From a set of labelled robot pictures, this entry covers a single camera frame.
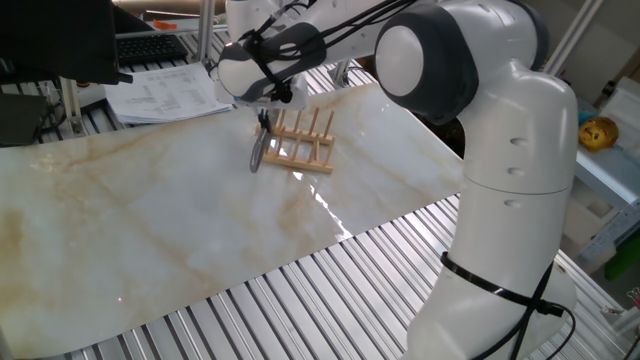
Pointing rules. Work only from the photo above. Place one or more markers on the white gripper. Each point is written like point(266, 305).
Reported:
point(301, 92)

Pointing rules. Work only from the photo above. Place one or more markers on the steel cleaver knife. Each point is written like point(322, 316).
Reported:
point(257, 155)

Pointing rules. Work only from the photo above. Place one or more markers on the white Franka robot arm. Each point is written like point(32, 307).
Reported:
point(515, 165)

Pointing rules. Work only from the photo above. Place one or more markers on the wooden slotted rack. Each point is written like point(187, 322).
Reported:
point(300, 162)

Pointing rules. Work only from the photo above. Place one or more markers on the stack of printed papers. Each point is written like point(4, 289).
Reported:
point(165, 95)

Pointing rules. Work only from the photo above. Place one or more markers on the black keyboard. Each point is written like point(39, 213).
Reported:
point(150, 49)

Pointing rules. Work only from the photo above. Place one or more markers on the small orange object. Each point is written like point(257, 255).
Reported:
point(165, 24)

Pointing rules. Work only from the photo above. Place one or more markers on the black monitor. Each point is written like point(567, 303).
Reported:
point(55, 40)

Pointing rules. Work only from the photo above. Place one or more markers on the black flat box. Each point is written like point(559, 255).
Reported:
point(20, 120)

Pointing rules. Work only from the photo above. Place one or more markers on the small blue white plush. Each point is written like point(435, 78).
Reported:
point(587, 118)

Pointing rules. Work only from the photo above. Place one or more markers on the yellow piggy bank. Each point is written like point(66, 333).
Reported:
point(599, 134)

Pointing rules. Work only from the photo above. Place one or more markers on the grey side table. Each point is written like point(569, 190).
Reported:
point(612, 175)

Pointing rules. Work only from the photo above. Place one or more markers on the white foam box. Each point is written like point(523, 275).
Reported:
point(622, 110)

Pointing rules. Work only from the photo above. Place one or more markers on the green plastic object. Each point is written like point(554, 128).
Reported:
point(622, 260)

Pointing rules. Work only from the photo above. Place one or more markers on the aluminium post with foot bracket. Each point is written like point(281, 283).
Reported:
point(341, 75)

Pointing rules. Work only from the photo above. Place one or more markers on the short aluminium profile post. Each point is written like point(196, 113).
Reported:
point(71, 105)

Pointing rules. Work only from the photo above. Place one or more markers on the slanted aluminium frame beam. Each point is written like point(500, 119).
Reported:
point(572, 37)

